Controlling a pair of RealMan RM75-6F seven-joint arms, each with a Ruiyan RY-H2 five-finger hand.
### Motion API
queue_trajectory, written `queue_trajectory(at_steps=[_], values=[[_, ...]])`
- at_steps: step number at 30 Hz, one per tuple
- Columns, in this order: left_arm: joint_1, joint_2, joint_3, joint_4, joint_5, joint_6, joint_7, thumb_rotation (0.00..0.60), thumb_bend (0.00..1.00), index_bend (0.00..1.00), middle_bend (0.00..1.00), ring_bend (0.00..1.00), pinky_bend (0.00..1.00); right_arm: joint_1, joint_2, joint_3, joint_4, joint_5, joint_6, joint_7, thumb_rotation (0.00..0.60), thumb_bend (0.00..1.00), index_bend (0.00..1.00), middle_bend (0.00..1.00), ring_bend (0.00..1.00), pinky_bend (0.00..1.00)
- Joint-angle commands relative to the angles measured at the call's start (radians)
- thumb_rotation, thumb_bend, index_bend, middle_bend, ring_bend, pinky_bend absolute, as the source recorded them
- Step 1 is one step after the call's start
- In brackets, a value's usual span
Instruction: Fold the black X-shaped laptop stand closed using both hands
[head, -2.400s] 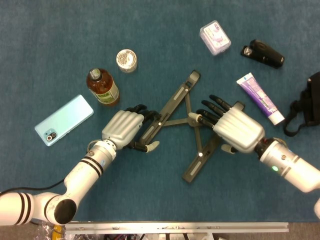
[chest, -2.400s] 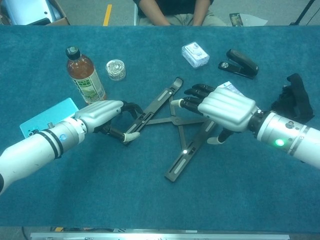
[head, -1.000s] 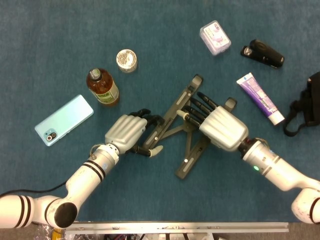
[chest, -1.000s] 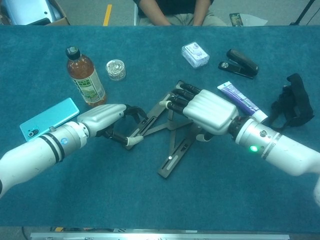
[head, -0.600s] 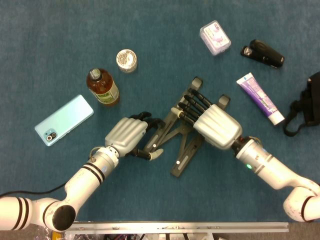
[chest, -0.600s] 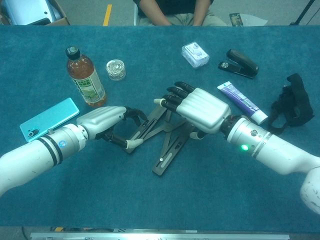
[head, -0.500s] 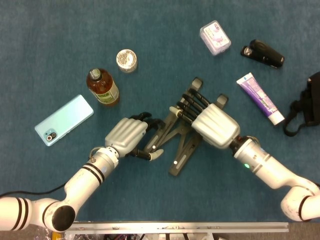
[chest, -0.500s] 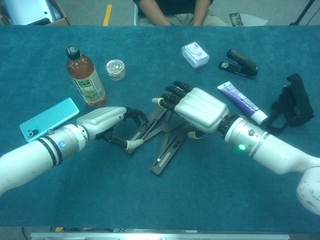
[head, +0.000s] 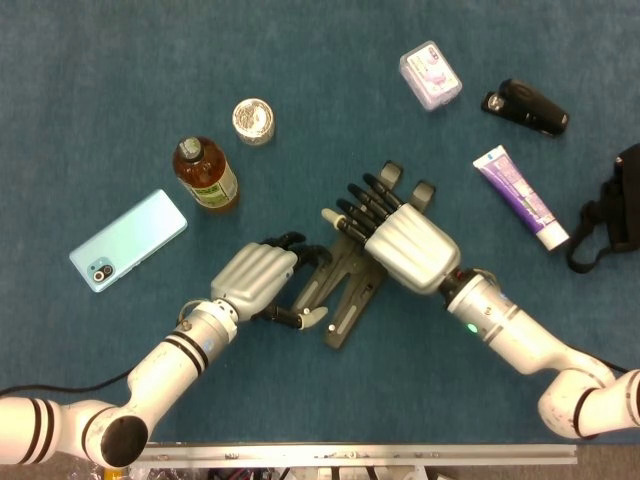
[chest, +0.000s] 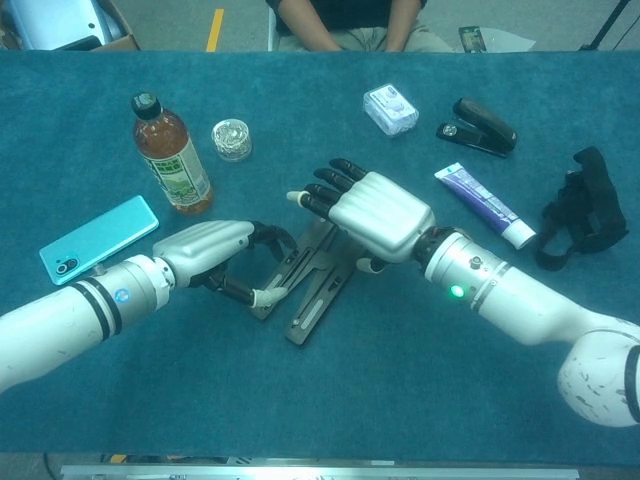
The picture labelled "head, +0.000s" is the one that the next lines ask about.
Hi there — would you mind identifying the amber tea bottle green label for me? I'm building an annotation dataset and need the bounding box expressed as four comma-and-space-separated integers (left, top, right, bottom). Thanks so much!
172, 136, 240, 214

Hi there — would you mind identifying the black strap pouch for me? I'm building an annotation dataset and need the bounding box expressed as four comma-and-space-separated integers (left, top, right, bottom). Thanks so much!
565, 142, 640, 274

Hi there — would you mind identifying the folding black stand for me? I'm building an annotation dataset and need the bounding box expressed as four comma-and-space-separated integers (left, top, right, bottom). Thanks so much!
292, 159, 437, 351

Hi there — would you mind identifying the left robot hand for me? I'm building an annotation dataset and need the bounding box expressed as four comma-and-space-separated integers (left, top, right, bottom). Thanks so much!
209, 231, 334, 331

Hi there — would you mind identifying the clear crumpled plastic bag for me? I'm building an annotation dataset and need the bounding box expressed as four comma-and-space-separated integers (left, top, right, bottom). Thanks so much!
67, 460, 109, 480

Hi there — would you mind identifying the light blue smartphone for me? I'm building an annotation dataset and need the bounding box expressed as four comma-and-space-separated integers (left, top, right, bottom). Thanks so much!
68, 188, 189, 294

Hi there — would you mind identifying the purple white tube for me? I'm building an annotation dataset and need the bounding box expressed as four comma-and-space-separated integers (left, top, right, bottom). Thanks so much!
472, 144, 571, 251

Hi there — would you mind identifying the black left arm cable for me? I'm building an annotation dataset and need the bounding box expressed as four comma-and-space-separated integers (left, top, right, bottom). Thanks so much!
0, 367, 137, 396

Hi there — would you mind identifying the black stapler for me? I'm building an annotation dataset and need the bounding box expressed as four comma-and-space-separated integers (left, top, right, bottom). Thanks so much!
480, 78, 570, 139

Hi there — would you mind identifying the teal table cloth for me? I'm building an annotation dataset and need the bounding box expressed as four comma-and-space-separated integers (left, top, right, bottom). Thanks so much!
0, 0, 640, 445

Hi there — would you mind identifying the clear plastic box purple label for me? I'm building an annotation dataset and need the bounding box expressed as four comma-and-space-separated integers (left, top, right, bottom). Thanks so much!
398, 40, 463, 112

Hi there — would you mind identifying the aluminium profile rail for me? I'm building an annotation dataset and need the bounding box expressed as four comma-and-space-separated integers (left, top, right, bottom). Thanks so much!
139, 443, 579, 469

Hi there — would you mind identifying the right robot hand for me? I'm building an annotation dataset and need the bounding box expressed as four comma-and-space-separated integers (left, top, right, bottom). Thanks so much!
321, 172, 462, 296

